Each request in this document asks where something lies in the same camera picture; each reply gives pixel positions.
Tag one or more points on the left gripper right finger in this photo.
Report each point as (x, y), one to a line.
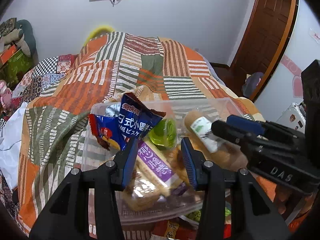
(253, 215)

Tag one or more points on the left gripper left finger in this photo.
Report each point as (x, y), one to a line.
(66, 214)

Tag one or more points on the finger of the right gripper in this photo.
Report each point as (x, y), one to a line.
(230, 133)
(246, 125)

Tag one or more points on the clear plastic storage bin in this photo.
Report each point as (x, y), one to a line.
(174, 206)

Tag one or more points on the orange fried snack bag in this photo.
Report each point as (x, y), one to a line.
(175, 159)

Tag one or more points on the green jelly cup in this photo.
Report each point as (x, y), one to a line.
(164, 134)

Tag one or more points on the purple label wafer pack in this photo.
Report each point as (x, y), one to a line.
(154, 165)

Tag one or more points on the blue white snack bag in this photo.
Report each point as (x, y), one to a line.
(132, 119)

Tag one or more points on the green candy packet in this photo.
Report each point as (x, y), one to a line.
(196, 215)

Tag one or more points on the red long snack packet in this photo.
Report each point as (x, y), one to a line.
(173, 229)

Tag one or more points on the beige square cracker pack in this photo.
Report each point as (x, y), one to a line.
(140, 194)

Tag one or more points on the white cabinet with stickers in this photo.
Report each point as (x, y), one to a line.
(294, 117)

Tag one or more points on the patchwork striped bed blanket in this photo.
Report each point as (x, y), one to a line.
(54, 123)

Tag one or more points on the white cloth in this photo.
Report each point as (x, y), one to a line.
(11, 138)

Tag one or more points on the brown wooden door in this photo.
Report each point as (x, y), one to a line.
(265, 39)

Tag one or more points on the pink plush toy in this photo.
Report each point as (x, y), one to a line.
(6, 95)

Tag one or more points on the checkered patchwork quilt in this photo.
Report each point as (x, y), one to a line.
(44, 75)

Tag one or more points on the green printed storage box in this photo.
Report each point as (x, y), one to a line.
(15, 68)

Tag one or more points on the yellow curved chair back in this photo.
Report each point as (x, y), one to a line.
(102, 29)

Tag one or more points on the pile of stuffed clutter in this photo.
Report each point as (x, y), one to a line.
(20, 33)

